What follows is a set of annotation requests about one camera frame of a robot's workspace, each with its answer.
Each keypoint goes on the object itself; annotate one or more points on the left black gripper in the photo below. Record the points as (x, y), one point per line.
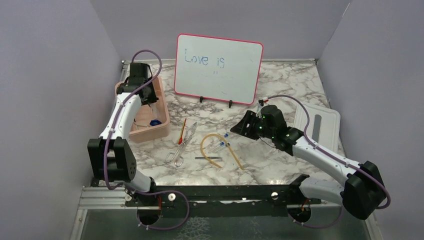
(153, 97)

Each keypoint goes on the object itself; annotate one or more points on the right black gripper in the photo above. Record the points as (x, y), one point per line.
(241, 128)

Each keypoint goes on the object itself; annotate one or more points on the pink plastic bin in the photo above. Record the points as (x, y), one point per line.
(125, 127)

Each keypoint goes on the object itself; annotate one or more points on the graduated cylinder blue base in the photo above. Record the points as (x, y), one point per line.
(155, 122)

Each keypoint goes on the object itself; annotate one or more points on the metal crucible tongs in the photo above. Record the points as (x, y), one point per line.
(176, 157)

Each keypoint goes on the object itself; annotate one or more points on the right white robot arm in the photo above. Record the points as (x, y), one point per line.
(358, 187)

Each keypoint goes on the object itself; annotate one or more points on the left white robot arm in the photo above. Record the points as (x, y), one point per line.
(111, 157)

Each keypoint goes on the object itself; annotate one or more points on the yellow rubber tube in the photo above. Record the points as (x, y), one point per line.
(215, 143)

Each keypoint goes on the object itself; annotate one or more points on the black metal rod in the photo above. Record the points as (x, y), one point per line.
(208, 157)

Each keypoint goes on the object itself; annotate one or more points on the pink framed whiteboard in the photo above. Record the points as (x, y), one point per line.
(217, 68)

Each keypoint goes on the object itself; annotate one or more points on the white plastic bin lid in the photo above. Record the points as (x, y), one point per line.
(324, 125)

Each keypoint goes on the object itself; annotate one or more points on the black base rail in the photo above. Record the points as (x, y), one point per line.
(216, 201)

